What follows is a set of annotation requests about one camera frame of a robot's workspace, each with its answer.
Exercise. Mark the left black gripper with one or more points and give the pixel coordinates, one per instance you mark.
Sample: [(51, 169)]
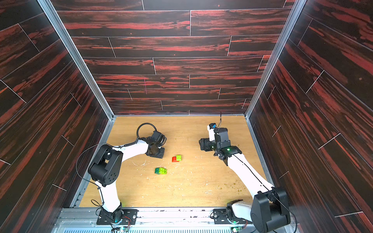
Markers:
[(161, 154)]

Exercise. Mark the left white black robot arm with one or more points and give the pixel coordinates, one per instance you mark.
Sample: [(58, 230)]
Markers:
[(105, 168)]

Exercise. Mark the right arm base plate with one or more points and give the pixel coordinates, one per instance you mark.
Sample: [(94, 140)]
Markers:
[(231, 216)]

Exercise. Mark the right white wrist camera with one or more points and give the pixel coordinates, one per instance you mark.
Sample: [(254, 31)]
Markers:
[(211, 127)]

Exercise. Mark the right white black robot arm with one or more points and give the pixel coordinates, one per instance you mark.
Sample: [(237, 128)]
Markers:
[(269, 209)]

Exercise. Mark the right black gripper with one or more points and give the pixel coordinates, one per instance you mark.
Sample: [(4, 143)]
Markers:
[(206, 144)]

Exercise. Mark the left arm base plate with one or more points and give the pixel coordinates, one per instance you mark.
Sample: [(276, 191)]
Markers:
[(118, 217)]

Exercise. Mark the aluminium front rail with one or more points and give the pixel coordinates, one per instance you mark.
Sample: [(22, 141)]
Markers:
[(149, 220)]

